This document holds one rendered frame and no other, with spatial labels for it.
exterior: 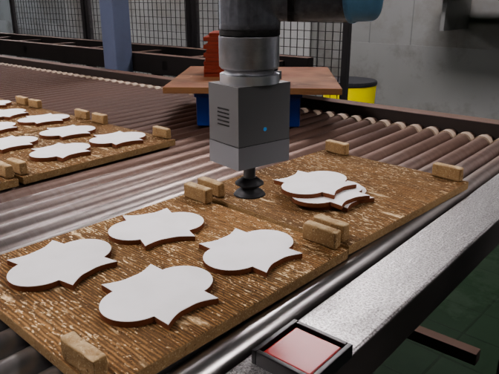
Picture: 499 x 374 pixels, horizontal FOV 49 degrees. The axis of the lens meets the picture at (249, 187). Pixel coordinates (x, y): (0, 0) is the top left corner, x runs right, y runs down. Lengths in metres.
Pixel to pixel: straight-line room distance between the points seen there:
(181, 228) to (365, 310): 0.31
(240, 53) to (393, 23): 4.39
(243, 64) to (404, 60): 4.34
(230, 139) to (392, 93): 4.41
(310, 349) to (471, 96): 4.25
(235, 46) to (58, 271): 0.36
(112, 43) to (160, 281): 2.14
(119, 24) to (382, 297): 2.23
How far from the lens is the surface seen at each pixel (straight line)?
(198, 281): 0.69
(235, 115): 0.66
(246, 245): 0.77
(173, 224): 0.85
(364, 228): 0.87
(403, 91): 5.00
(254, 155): 0.68
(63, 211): 1.03
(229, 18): 0.66
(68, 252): 0.80
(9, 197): 1.14
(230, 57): 0.67
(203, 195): 0.95
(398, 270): 0.80
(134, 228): 0.85
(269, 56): 0.67
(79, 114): 1.71
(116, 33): 2.74
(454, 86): 4.80
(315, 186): 0.97
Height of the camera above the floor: 1.28
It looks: 19 degrees down
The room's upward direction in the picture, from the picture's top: straight up
